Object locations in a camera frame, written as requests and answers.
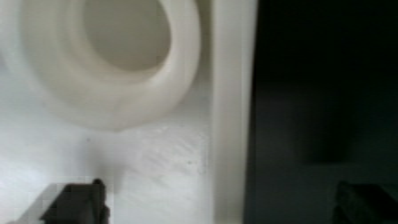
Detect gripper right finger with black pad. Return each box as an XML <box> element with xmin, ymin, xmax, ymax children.
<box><xmin>335</xmin><ymin>181</ymin><xmax>398</xmax><ymax>224</ymax></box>

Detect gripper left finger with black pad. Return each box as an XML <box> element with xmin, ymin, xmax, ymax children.
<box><xmin>40</xmin><ymin>179</ymin><xmax>111</xmax><ymax>224</ymax></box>

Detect white square table top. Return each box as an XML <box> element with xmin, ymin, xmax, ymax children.
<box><xmin>0</xmin><ymin>0</ymin><xmax>258</xmax><ymax>224</ymax></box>

